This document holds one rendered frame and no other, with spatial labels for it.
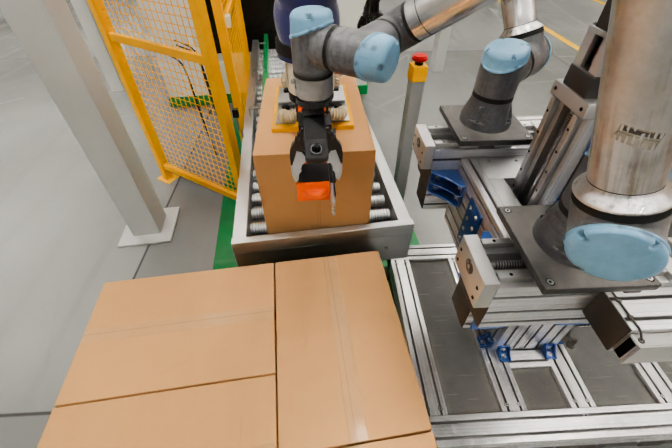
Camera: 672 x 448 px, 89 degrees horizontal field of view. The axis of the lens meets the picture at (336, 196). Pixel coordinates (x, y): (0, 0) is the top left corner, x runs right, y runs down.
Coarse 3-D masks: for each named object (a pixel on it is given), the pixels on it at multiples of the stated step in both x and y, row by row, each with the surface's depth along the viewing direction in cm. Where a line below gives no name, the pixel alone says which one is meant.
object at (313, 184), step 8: (304, 168) 80; (312, 168) 80; (320, 168) 80; (304, 176) 77; (312, 176) 77; (320, 176) 77; (328, 176) 77; (296, 184) 75; (304, 184) 75; (312, 184) 76; (320, 184) 76; (328, 184) 76; (304, 200) 79
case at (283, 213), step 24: (264, 96) 141; (264, 120) 126; (360, 120) 126; (264, 144) 115; (288, 144) 115; (360, 144) 114; (264, 168) 114; (288, 168) 114; (360, 168) 117; (264, 192) 120; (288, 192) 121; (336, 192) 123; (360, 192) 124; (264, 216) 128; (288, 216) 129; (312, 216) 130; (336, 216) 131; (360, 216) 132
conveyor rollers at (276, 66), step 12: (276, 60) 276; (276, 72) 262; (372, 192) 162; (372, 204) 154; (384, 204) 156; (252, 216) 148; (372, 216) 147; (384, 216) 148; (252, 228) 141; (264, 228) 142
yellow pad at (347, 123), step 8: (336, 88) 135; (344, 88) 142; (336, 104) 125; (344, 104) 130; (336, 120) 122; (344, 120) 122; (352, 120) 123; (336, 128) 121; (344, 128) 121; (352, 128) 121
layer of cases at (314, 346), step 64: (128, 320) 111; (192, 320) 111; (256, 320) 111; (320, 320) 111; (384, 320) 111; (64, 384) 97; (128, 384) 97; (192, 384) 97; (256, 384) 97; (320, 384) 97; (384, 384) 97
